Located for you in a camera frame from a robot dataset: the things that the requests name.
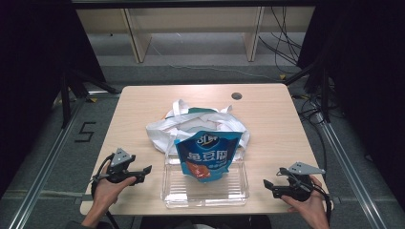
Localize person's right hand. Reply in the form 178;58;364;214
280;175;330;223

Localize aluminium floor rail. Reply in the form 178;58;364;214
7;94;90;229
313;108;390;229

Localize black metal stand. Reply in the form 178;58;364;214
58;63;120;129
283;56;332;124

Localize blue snack packet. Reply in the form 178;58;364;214
174;130;245;184

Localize person's left hand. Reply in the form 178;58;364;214
91;166;138;211

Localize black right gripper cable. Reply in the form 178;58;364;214
275;167;332;223

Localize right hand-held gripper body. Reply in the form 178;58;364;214
276;161;327;202

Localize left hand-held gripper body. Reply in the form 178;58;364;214
105;147;141;186

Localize white tote bag coloured blobs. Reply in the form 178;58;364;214
145;98;251;157

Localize light wooden desk frame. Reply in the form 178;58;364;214
75;6;316;64

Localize black curtain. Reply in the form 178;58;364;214
0;0;107;198
297;0;405;201

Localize bundle of black floor cables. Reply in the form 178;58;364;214
257;6;304;74

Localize clear plastic tray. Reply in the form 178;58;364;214
160;152;251;210

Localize thin pale floor cable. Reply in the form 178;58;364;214
148;31;282;81

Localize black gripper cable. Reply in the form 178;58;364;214
90;153;121;229
275;167;332;223

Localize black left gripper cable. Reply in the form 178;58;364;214
90;153;121;229

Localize black cables beside stand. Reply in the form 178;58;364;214
291;91;330;179

